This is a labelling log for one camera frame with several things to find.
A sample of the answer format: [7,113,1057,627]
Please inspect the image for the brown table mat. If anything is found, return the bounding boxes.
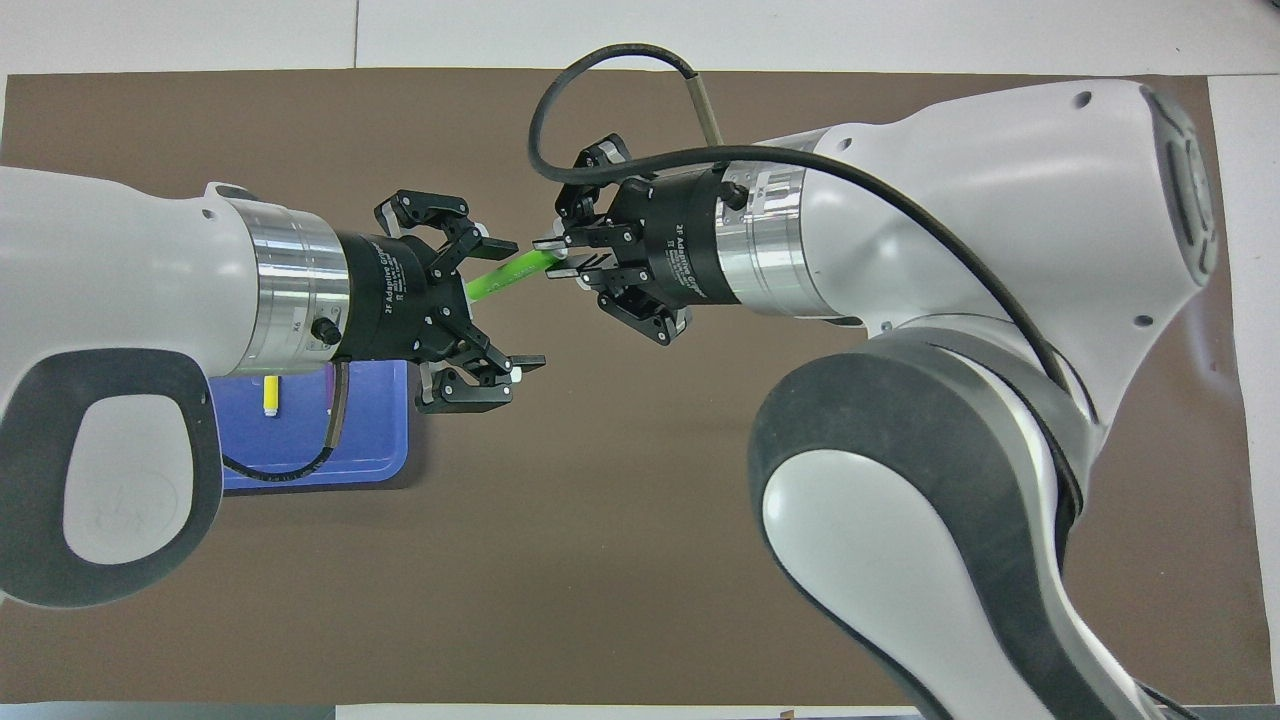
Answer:
[0,68,1251,706]

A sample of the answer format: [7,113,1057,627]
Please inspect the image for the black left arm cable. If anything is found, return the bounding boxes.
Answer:
[222,360,351,481]

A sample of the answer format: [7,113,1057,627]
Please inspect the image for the blue plastic tray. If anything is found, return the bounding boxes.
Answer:
[222,360,413,491]

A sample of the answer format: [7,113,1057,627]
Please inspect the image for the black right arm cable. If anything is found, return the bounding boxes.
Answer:
[527,43,1076,401]

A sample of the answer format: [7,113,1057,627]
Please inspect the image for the green pen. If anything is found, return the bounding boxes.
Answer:
[465,250,561,303]

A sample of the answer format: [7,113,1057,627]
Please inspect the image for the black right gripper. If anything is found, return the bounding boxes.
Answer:
[533,133,746,348]

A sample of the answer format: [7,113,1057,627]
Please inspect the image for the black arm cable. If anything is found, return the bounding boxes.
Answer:
[527,43,1076,401]
[222,360,351,481]

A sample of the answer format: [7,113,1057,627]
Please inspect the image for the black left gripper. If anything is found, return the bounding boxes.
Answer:
[335,190,546,414]

